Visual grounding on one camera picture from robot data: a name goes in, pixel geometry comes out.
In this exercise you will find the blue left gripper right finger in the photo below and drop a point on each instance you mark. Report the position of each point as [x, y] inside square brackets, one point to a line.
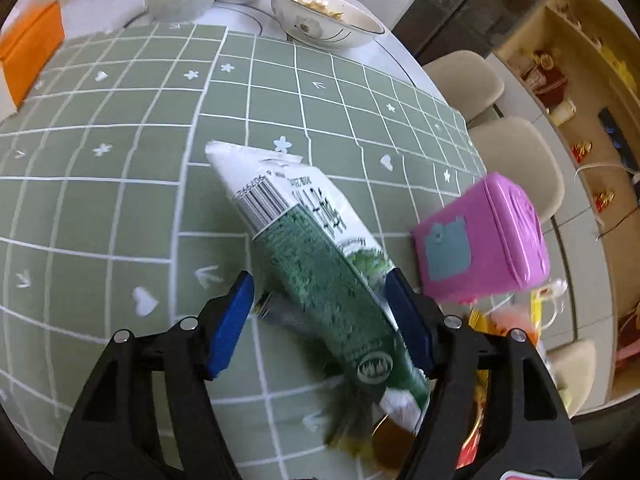
[411, 326]

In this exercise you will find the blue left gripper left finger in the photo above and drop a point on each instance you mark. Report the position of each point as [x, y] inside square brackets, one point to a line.
[224, 319]

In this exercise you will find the green white milk pouch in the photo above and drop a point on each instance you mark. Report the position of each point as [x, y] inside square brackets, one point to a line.
[326, 261]

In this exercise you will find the pink plastic box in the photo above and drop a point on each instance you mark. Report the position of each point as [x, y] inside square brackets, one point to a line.
[486, 242]

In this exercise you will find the green checked tablecloth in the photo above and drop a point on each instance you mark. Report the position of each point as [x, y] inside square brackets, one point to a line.
[112, 218]

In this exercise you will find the beige chair near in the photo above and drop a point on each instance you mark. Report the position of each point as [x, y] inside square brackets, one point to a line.
[574, 368]

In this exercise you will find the beige chair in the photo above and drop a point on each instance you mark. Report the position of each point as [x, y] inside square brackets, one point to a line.
[466, 81]
[513, 147]
[574, 368]

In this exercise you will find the beige chair middle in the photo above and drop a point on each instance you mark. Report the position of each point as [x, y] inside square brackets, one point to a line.
[513, 147]

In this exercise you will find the beige chair far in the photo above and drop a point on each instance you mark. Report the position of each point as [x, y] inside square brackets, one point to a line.
[466, 81]

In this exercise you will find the black power strip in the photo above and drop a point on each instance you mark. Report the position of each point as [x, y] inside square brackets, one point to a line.
[618, 139]

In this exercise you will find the white bowl with noodles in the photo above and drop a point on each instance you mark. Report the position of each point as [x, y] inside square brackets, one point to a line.
[331, 25]

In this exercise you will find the orange tissue box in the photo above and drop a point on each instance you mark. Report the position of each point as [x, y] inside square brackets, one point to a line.
[25, 49]

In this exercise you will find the wooden wall shelf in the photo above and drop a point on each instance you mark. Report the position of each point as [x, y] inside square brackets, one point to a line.
[566, 61]

